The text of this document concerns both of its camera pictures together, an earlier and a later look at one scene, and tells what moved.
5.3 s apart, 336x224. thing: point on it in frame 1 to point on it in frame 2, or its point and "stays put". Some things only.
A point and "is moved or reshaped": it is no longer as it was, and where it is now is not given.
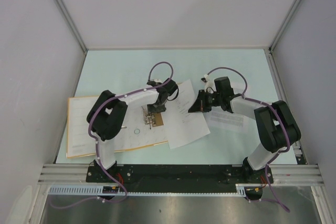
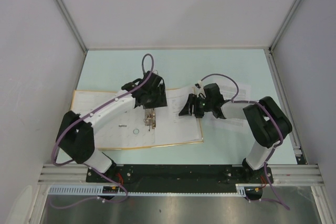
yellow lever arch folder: [139, 128] is moved or reshaped
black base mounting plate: [178, 178] stays put
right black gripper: [199, 105] to [191, 100]
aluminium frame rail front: [309, 173] stays put
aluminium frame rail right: [281, 94] stays put
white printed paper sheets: [184, 127] is moved or reshaped
